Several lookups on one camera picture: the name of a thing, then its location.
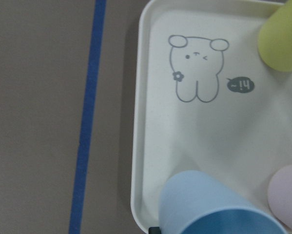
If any light blue plastic cup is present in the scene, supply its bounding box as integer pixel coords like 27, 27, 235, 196
158, 170, 286, 234

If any pink plastic cup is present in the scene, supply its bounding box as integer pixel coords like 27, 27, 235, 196
267, 165, 292, 230

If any yellow plastic cup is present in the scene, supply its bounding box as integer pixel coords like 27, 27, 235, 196
258, 0, 292, 72

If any cream plastic tray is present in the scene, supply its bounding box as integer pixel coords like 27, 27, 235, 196
131, 0, 292, 232

